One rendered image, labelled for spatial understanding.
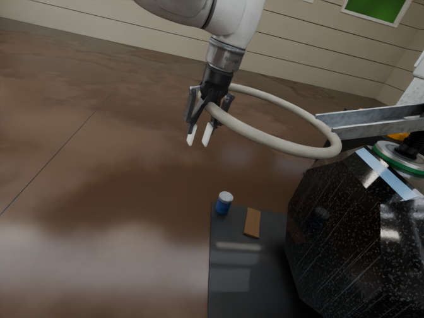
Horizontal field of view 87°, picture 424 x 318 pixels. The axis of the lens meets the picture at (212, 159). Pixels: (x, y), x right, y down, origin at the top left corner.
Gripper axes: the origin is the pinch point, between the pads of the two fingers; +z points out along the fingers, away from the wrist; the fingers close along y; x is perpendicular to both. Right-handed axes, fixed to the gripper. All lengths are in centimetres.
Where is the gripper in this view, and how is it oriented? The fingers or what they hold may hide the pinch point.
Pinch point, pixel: (199, 134)
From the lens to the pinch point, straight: 68.7
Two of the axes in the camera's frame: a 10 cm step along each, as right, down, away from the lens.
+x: -3.8, -6.0, 7.0
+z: -3.0, 8.0, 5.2
